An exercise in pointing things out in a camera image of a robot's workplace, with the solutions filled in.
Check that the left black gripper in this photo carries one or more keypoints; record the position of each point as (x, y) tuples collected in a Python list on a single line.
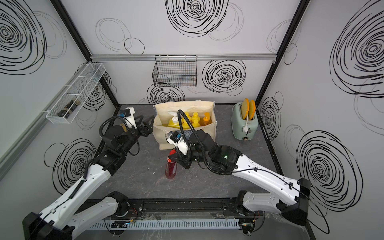
[(147, 130)]

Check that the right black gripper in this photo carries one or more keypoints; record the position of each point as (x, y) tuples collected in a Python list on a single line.
[(182, 159)]

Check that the red liquid bottle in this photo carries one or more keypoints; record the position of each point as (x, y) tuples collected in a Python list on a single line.
[(171, 167)]

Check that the yellow pump soap bottle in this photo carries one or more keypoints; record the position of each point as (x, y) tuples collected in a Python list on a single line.
[(174, 121)]

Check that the orange bottle yellow cap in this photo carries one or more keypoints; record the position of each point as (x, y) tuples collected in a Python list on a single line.
[(188, 116), (196, 123), (195, 116)]

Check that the amber dish soap bottle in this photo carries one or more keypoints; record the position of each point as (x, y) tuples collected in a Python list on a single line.
[(206, 120)]

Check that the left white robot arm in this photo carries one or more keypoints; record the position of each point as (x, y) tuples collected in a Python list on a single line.
[(61, 220)]

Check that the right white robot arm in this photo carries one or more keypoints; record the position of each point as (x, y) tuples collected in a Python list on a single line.
[(285, 196)]

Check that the yellow black small device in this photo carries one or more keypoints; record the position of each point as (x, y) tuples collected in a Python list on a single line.
[(124, 127)]

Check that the yellow toast slice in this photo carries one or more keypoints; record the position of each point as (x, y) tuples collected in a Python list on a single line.
[(245, 108)]

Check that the dark bottle in shelf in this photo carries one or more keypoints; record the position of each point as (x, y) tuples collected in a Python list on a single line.
[(68, 109)]

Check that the orange toast slice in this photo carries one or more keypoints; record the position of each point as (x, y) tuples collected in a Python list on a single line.
[(252, 110)]

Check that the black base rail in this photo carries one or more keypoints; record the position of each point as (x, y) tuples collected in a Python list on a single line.
[(235, 207)]

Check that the black wire wall basket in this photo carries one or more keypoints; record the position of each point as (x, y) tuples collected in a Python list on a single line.
[(176, 70)]

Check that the grey slotted cable duct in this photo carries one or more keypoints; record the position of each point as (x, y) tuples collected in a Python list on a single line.
[(194, 224)]

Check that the white wire wall shelf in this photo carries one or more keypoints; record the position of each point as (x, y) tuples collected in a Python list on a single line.
[(84, 87)]

